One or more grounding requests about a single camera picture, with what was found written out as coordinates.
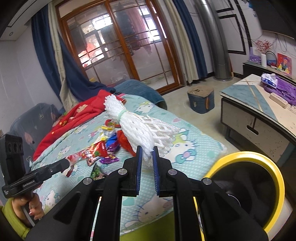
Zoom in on white foam net bundle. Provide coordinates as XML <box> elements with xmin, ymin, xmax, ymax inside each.
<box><xmin>104</xmin><ymin>94</ymin><xmax>180</xmax><ymax>169</ymax></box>

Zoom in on red plastic bag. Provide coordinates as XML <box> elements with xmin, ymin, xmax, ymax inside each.
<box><xmin>116</xmin><ymin>130</ymin><xmax>136</xmax><ymax>157</ymax></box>

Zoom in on green sleeve forearm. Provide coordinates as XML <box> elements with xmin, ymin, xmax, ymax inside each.
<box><xmin>1</xmin><ymin>198</ymin><xmax>30</xmax><ymax>240</ymax></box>

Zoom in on yellow rimmed black trash bin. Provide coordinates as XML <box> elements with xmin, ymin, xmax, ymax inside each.
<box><xmin>196</xmin><ymin>151</ymin><xmax>285</xmax><ymax>240</ymax></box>

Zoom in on person's left hand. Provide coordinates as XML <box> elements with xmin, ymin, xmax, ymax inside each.
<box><xmin>11</xmin><ymin>193</ymin><xmax>45</xmax><ymax>220</ymax></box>

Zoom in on purple candy wrappers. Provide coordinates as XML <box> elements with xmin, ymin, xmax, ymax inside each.
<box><xmin>90</xmin><ymin>134</ymin><xmax>120</xmax><ymax>180</ymax></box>

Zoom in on Hello Kitty bed sheet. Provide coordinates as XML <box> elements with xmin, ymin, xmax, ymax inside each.
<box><xmin>32</xmin><ymin>95</ymin><xmax>227</xmax><ymax>234</ymax></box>

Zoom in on blue storage stool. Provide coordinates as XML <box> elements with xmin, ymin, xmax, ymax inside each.
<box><xmin>187</xmin><ymin>85</ymin><xmax>215</xmax><ymax>114</ymax></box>

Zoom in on red blanket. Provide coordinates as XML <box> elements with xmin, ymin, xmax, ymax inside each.
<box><xmin>33</xmin><ymin>90</ymin><xmax>111</xmax><ymax>162</ymax></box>

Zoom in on coffee table with drawers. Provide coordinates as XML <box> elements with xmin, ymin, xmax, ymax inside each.
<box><xmin>220</xmin><ymin>74</ymin><xmax>295</xmax><ymax>167</ymax></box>

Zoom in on silver tower air conditioner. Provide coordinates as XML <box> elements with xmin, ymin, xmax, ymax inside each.
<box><xmin>195</xmin><ymin>0</ymin><xmax>232</xmax><ymax>82</ymax></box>

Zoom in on wooden glass sliding door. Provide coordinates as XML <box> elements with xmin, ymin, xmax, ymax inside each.
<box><xmin>55</xmin><ymin>1</ymin><xmax>184</xmax><ymax>94</ymax></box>

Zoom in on blue beige right curtain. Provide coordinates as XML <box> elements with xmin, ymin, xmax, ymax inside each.
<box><xmin>157</xmin><ymin>1</ymin><xmax>208</xmax><ymax>84</ymax></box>

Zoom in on black tv cabinet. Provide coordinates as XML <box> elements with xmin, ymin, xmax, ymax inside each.
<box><xmin>242</xmin><ymin>61</ymin><xmax>295</xmax><ymax>85</ymax></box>

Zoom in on white power strip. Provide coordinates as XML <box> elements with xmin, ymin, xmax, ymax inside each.
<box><xmin>269</xmin><ymin>93</ymin><xmax>288</xmax><ymax>108</ymax></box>

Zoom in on white blue tissue pack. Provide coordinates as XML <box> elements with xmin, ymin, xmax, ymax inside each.
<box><xmin>261</xmin><ymin>73</ymin><xmax>278</xmax><ymax>88</ymax></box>

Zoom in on purple bag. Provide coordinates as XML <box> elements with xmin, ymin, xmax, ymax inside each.
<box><xmin>263</xmin><ymin>75</ymin><xmax>295</xmax><ymax>105</ymax></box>

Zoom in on white vase with red flowers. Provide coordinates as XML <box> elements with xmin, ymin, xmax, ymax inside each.
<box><xmin>255</xmin><ymin>40</ymin><xmax>273</xmax><ymax>67</ymax></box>

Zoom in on colourful framed picture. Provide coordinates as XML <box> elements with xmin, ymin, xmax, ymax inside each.
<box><xmin>277</xmin><ymin>53</ymin><xmax>292</xmax><ymax>76</ymax></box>

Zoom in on black wall television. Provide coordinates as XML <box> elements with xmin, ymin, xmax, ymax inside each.
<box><xmin>249</xmin><ymin>0</ymin><xmax>295</xmax><ymax>40</ymax></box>

